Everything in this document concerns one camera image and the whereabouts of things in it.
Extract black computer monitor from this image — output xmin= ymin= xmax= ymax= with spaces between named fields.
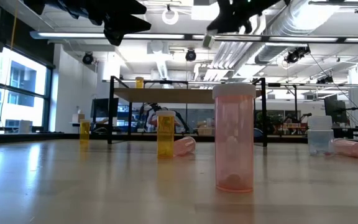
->
xmin=90 ymin=98 xmax=119 ymax=119
xmin=323 ymin=98 xmax=348 ymax=124

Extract black ceiling camera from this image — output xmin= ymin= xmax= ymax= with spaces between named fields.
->
xmin=283 ymin=45 xmax=311 ymax=65

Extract large window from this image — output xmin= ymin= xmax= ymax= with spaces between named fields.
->
xmin=0 ymin=46 xmax=54 ymax=134

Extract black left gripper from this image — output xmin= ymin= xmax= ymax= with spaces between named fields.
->
xmin=23 ymin=0 xmax=152 ymax=47

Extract white carton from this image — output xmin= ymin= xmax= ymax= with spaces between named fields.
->
xmin=71 ymin=109 xmax=86 ymax=124

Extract black aluminium table frame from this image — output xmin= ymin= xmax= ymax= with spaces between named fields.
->
xmin=0 ymin=132 xmax=358 ymax=149

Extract white ceiling ring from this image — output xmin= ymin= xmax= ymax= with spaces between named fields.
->
xmin=162 ymin=7 xmax=180 ymax=26

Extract wooden shelf black metal legs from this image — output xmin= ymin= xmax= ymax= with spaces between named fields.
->
xmin=107 ymin=75 xmax=269 ymax=147

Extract person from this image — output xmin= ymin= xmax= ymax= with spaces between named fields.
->
xmin=144 ymin=105 xmax=183 ymax=133

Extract clear medicine bottle white cap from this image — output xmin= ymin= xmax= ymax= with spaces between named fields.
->
xmin=306 ymin=115 xmax=335 ymax=156

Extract silver ventilation duct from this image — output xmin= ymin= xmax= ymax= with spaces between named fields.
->
xmin=255 ymin=0 xmax=338 ymax=65

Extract white bin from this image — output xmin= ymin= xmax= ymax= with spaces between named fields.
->
xmin=17 ymin=119 xmax=33 ymax=134

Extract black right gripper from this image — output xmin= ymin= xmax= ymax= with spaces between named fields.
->
xmin=206 ymin=0 xmax=290 ymax=35

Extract long ceiling light bar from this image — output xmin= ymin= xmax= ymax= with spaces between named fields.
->
xmin=29 ymin=30 xmax=358 ymax=44

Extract green medicine bottle white cap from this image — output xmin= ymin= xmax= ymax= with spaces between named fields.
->
xmin=201 ymin=29 xmax=216 ymax=50

